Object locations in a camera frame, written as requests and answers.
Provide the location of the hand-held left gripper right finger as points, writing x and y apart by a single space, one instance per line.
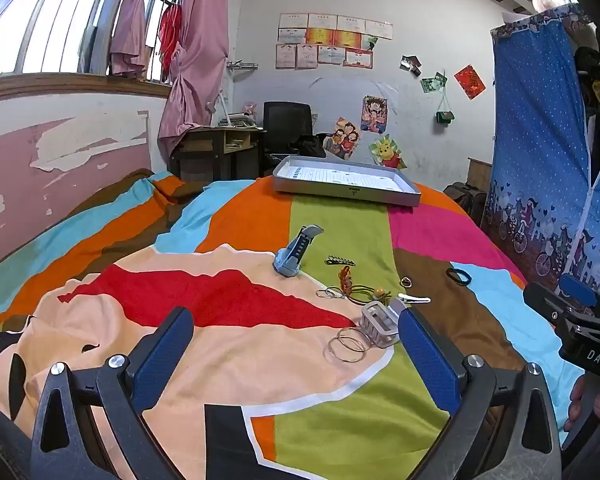
430 360

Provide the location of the dark suitcase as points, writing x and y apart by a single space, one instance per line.
465 200

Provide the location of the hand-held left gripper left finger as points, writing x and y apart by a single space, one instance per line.
162 355

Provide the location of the green wall photos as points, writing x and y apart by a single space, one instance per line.
434 82

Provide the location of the cartoon figure wall poster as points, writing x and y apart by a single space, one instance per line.
374 114

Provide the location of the wooden window sill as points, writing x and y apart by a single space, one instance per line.
70 85

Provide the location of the grey shallow tray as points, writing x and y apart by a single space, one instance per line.
330 187

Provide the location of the barred window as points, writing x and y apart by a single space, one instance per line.
40 15

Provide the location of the black hair clip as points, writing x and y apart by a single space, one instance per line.
340 261

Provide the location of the wooden board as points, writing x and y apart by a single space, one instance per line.
480 172

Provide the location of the blue fabric wardrobe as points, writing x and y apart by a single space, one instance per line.
535 135

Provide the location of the silver bangle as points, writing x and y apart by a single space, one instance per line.
364 346
347 333
341 352

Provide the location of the grey-blue hair claw clip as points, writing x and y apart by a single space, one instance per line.
291 256

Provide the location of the yellow bear wall poster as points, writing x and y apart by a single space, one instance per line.
387 152

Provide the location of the group of wall certificates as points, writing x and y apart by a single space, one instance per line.
325 40

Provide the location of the stack of books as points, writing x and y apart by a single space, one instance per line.
237 121

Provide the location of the white paper sheet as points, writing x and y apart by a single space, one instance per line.
345 177

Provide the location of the white slim hair clip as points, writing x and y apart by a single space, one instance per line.
412 299

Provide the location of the black office chair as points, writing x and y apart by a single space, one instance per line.
286 120

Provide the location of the black bag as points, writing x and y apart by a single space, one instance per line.
314 146

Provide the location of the red paper square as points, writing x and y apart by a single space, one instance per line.
470 81

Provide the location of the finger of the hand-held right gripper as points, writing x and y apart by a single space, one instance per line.
579 290
547 302

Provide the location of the dark wall photos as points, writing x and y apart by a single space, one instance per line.
411 65

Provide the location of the green hanging bag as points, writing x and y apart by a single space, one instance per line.
445 117

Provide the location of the small pink curtain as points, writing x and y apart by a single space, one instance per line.
129 25

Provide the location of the colourful patchwork blanket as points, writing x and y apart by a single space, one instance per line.
240 320

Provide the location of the orange hair clip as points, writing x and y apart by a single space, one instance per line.
345 280

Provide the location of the white claw clip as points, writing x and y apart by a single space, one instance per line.
380 327

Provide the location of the red hanging ornament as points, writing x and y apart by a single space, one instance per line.
169 35

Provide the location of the large pink curtain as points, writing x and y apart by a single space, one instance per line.
200 50

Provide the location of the wooden desk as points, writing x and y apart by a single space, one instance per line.
215 152

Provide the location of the family cartoon wall poster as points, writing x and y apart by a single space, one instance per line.
344 139

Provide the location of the person's right hand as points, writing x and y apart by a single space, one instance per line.
592 402

